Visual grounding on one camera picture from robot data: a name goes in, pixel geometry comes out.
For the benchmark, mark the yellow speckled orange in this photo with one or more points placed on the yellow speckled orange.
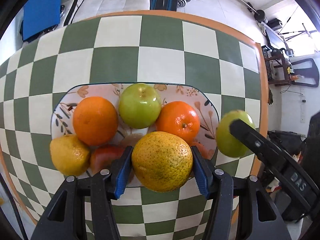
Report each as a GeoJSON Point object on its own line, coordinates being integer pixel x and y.
{"type": "Point", "coordinates": [162, 162]}

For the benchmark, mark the yellow lemon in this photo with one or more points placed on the yellow lemon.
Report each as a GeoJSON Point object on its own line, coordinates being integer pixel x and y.
{"type": "Point", "coordinates": [69, 155]}

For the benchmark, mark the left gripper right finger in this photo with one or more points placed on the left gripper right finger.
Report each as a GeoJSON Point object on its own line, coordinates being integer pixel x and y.
{"type": "Point", "coordinates": [216, 185]}

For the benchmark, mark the green apple on plate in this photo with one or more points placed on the green apple on plate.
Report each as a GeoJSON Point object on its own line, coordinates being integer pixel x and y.
{"type": "Point", "coordinates": [139, 106]}

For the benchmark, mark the dark red brown fruit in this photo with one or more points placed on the dark red brown fruit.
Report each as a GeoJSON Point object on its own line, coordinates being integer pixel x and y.
{"type": "Point", "coordinates": [103, 156]}

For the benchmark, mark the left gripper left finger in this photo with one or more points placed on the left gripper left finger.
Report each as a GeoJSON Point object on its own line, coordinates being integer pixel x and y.
{"type": "Point", "coordinates": [108, 185]}

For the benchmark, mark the floral ceramic plate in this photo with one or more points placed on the floral ceramic plate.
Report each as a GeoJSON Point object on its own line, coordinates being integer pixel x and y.
{"type": "Point", "coordinates": [132, 129]}

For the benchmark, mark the wooden shelf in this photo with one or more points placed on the wooden shelf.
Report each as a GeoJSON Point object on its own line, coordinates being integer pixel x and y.
{"type": "Point", "coordinates": [277, 65]}

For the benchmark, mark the green apple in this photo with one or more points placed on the green apple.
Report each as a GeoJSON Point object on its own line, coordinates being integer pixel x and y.
{"type": "Point", "coordinates": [139, 106]}
{"type": "Point", "coordinates": [226, 143]}

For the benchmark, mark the small orange tangerine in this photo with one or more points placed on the small orange tangerine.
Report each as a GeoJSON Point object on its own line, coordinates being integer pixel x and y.
{"type": "Point", "coordinates": [180, 119]}

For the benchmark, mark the barbell on floor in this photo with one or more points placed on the barbell on floor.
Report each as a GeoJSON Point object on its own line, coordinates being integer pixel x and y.
{"type": "Point", "coordinates": [259, 15]}

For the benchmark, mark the large dark orange fruit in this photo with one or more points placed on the large dark orange fruit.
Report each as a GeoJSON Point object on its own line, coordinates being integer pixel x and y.
{"type": "Point", "coordinates": [201, 148]}

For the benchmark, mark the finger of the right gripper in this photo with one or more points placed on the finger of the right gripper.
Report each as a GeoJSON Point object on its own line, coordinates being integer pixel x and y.
{"type": "Point", "coordinates": [265, 150]}

